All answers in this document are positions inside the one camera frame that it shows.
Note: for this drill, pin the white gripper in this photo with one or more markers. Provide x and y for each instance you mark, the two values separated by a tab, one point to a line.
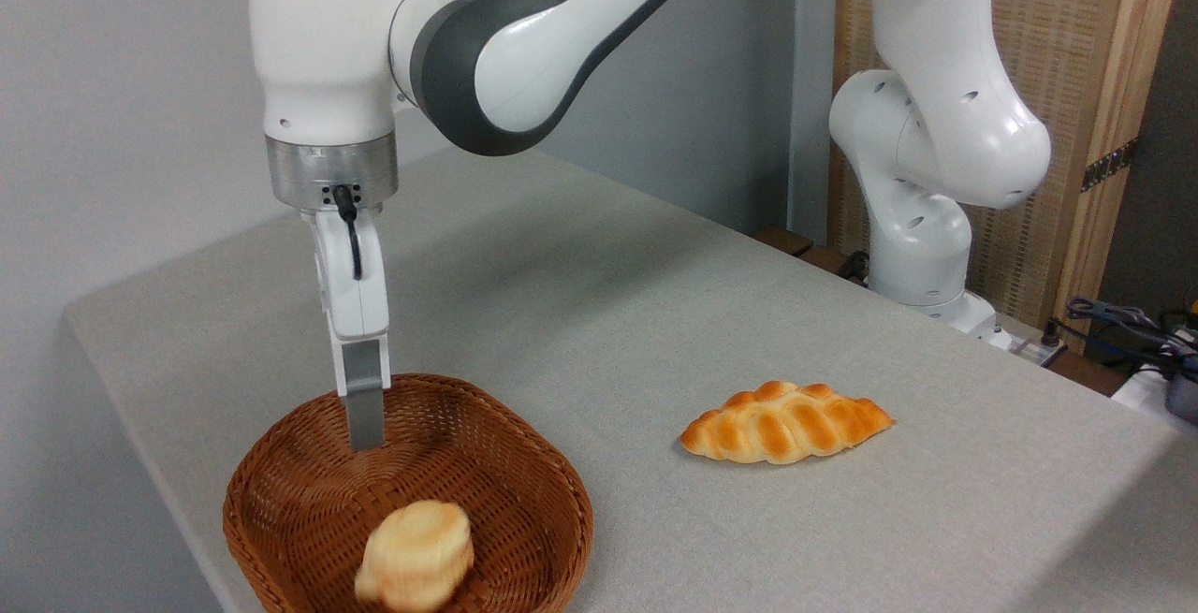
356	295

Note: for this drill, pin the round knotted bread roll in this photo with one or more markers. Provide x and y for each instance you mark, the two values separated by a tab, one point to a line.
416	555

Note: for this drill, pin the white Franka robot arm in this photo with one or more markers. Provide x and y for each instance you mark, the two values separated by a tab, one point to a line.
318	51

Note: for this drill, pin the brown woven wicker basket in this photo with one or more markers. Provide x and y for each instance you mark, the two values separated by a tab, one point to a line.
524	519

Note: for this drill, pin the long braided bread loaf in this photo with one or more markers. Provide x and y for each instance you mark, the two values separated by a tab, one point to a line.
781	423

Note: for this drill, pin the black power plug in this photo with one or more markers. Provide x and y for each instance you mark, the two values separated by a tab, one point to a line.
1051	333

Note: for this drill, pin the dark metal screen hinge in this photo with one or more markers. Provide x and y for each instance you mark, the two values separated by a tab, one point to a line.
1110	165

